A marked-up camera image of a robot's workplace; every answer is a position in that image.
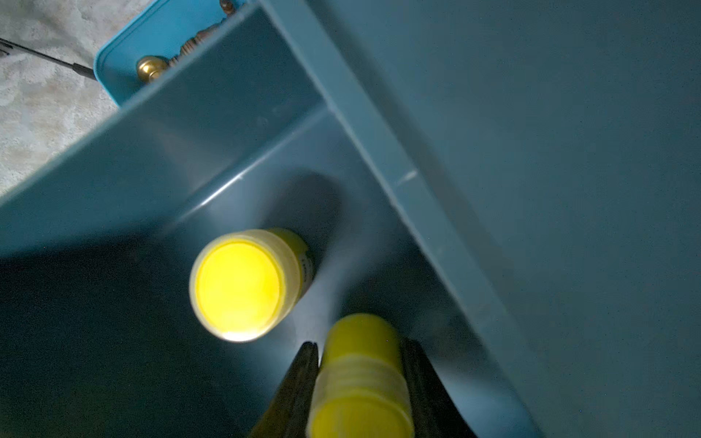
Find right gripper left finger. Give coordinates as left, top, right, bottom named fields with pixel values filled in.
left=248, top=341, right=319, bottom=437

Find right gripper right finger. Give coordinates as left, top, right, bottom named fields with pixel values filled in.
left=401, top=338, right=476, bottom=438

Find yellow paint can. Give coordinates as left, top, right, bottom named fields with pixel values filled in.
left=189, top=228, right=315, bottom=343
left=306, top=313, right=414, bottom=437

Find teal drawer cabinet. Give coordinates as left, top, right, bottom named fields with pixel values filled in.
left=1, top=1, right=700, bottom=437

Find blue tray of hardware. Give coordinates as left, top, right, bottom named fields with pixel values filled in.
left=93, top=0, right=226, bottom=105

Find black tripod with red microphone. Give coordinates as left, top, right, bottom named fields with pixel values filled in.
left=1, top=38, right=97, bottom=80

